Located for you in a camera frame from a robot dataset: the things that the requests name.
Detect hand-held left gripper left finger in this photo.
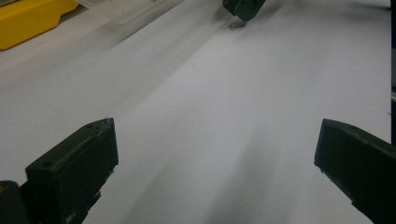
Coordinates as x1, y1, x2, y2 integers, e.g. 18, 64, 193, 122
19, 117, 120, 224

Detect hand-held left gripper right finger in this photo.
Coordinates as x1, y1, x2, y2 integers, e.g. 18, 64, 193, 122
313, 118, 396, 224

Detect small dark screw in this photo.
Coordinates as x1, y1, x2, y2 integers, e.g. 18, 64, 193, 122
228, 19, 248, 31

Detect clear plastic drawer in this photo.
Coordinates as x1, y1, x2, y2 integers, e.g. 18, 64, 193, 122
74, 0, 185, 24

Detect yellow black drawer cabinet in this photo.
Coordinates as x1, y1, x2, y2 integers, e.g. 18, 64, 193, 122
0, 0, 80, 51

